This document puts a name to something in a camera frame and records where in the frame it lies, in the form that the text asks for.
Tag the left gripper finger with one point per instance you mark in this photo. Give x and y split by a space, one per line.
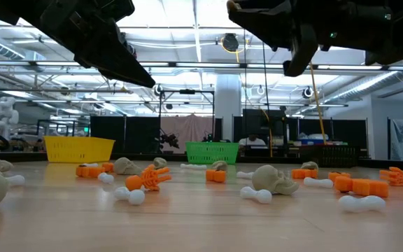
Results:
128 66

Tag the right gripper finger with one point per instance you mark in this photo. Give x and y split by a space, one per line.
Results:
301 52
257 21

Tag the small white plastic bone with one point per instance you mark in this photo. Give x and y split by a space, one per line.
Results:
15 180
187 167
200 167
106 178
257 195
317 182
131 196
362 203
90 164
245 175

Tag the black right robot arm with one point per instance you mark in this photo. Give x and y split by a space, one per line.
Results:
397 28

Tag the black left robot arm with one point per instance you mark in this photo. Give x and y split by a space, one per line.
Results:
19 10

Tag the black background robot arm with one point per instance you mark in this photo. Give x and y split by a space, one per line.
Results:
169 139

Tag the long ceiling light strip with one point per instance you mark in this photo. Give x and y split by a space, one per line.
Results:
205 65

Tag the black partition panel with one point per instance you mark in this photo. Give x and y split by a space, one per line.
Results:
131 136

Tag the black equipment cabinet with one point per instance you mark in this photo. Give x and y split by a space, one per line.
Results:
261 122

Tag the pink curtain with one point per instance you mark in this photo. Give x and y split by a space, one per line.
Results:
187 129

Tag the white structural column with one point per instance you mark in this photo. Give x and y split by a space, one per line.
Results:
228 105

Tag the blue storage bin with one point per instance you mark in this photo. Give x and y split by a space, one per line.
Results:
311 141

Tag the yellow plastic basket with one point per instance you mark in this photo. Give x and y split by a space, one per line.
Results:
79 150

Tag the person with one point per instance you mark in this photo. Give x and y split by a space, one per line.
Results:
252 141

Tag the green skull right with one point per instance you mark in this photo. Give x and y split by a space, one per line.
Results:
159 162

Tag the black plastic basket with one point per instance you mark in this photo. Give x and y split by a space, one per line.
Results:
327 155

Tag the white robot figure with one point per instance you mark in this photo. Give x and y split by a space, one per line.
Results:
3 119

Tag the green plastic basket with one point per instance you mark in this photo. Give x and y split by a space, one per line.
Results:
212 153

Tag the orange bone centre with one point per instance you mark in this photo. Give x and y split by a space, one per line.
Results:
215 175

